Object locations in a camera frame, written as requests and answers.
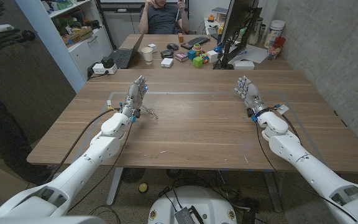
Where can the yellow ball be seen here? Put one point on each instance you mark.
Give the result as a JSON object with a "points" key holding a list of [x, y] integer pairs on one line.
{"points": [[143, 188]]}

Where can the blue cube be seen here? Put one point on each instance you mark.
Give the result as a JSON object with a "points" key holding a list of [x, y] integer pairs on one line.
{"points": [[191, 55]]}

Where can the small white flat box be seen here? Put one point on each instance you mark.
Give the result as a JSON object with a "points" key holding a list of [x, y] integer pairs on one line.
{"points": [[167, 62]]}

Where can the white canister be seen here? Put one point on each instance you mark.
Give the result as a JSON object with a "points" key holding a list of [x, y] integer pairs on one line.
{"points": [[273, 32]]}

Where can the black round floor fan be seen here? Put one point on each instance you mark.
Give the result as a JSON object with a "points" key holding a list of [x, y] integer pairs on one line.
{"points": [[132, 175]]}

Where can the black power adapter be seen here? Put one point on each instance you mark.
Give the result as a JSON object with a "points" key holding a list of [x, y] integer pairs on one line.
{"points": [[107, 61]]}

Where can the white paper sheet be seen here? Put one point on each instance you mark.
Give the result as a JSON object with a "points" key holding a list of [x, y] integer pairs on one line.
{"points": [[253, 54]]}

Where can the white paper cup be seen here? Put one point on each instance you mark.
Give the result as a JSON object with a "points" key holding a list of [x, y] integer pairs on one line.
{"points": [[147, 55]]}

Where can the thin grabber stick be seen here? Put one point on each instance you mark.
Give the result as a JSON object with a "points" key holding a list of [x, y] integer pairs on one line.
{"points": [[177, 15]]}

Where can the multicoloured puzzle cube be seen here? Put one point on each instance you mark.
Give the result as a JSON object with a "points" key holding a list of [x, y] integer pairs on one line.
{"points": [[204, 58]]}

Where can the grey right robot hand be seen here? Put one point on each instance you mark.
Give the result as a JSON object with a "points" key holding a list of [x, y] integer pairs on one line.
{"points": [[251, 95]]}

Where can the dark tall flask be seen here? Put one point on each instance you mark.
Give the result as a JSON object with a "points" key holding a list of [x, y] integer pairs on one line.
{"points": [[255, 34]]}

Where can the red plastic cup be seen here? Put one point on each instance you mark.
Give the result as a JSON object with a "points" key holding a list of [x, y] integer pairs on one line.
{"points": [[275, 49]]}

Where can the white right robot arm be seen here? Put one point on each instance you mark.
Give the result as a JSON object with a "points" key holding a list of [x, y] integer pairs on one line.
{"points": [[306, 165]]}

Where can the yellow bottle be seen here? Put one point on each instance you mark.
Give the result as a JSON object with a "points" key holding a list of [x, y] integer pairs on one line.
{"points": [[220, 30]]}

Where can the dark computer mouse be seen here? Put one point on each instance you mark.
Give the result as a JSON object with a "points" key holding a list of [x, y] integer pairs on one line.
{"points": [[172, 46]]}

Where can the black keyboard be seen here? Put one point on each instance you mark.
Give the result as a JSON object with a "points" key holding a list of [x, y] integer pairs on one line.
{"points": [[195, 42]]}

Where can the clear plastic wrapper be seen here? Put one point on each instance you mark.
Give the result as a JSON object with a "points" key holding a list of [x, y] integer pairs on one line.
{"points": [[154, 117]]}

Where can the cardboard box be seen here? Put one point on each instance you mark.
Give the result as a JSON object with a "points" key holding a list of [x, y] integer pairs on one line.
{"points": [[78, 35]]}

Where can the black wallet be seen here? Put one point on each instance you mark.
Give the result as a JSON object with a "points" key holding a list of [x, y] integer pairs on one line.
{"points": [[167, 53]]}

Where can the seated person grey shirt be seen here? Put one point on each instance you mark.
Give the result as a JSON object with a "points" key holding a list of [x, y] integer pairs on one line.
{"points": [[162, 20]]}

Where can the blue small object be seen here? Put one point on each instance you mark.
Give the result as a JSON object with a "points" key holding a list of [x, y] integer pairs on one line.
{"points": [[218, 49]]}

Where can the black computer monitor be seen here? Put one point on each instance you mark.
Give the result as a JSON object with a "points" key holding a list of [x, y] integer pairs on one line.
{"points": [[238, 17]]}

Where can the white shelf unit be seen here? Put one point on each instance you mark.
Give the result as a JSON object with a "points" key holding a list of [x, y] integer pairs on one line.
{"points": [[82, 56]]}

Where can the small orange object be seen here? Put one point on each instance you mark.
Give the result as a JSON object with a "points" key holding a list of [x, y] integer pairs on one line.
{"points": [[210, 18]]}

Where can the green cube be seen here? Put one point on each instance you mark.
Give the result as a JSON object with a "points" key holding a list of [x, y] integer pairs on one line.
{"points": [[198, 61]]}

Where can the white low cabinet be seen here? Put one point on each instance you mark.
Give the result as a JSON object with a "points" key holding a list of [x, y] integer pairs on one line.
{"points": [[120, 28]]}

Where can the grey table leg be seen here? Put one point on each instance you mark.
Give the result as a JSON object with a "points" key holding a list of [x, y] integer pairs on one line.
{"points": [[272, 193], [115, 186]]}

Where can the black monitor stand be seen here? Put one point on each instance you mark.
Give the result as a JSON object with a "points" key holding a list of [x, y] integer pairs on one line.
{"points": [[228, 53]]}

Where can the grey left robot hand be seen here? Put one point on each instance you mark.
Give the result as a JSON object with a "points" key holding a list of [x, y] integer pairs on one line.
{"points": [[134, 96]]}

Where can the pink small box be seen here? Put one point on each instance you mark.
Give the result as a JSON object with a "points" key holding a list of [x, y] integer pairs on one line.
{"points": [[181, 57]]}

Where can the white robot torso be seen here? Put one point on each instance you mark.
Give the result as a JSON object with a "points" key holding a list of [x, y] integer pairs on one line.
{"points": [[210, 202]]}

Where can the white power strip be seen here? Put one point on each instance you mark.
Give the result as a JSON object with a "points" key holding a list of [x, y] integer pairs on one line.
{"points": [[99, 69]]}

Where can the wide white flat box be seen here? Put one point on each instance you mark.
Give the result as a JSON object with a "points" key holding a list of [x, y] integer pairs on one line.
{"points": [[243, 65]]}

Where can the orange block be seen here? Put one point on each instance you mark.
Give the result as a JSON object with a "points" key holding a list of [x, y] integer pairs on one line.
{"points": [[181, 38]]}

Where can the dark open laptop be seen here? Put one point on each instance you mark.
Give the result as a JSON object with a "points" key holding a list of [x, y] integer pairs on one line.
{"points": [[123, 57]]}

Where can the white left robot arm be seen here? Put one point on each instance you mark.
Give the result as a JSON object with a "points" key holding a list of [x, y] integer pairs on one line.
{"points": [[82, 165]]}

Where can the tiny white cube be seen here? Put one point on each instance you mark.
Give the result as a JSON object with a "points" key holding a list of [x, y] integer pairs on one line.
{"points": [[152, 47]]}

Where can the grey finned torso module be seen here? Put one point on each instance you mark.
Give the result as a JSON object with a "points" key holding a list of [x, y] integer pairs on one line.
{"points": [[184, 216]]}

